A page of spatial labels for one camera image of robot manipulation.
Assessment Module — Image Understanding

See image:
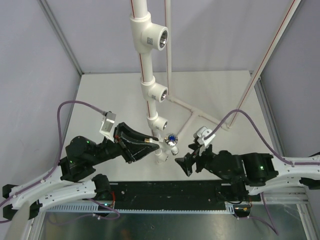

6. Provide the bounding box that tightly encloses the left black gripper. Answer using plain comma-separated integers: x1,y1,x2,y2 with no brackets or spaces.
90,122,161,166

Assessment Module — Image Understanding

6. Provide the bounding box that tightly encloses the white PVC pipe frame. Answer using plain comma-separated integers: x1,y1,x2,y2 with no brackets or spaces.
128,0,303,166

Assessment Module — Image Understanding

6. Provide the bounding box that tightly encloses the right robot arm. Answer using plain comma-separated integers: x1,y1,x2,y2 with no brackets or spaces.
175,143,320,201

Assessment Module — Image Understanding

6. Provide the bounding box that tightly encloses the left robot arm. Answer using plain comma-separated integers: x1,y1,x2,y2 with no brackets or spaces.
0,122,161,222

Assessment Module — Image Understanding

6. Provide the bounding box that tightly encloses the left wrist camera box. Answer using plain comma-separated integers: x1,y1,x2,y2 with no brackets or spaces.
99,111,116,141

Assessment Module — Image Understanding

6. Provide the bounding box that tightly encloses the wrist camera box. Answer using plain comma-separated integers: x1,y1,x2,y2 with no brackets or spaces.
193,126,216,148
99,111,116,141

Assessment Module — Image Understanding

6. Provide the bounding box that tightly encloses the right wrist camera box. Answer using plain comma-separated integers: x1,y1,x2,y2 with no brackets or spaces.
193,126,216,148

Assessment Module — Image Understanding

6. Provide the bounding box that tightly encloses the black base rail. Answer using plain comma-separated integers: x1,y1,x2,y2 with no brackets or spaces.
94,180,261,211

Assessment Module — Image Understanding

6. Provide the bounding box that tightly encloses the aluminium table frame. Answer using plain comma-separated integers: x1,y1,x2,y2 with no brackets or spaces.
28,186,320,240

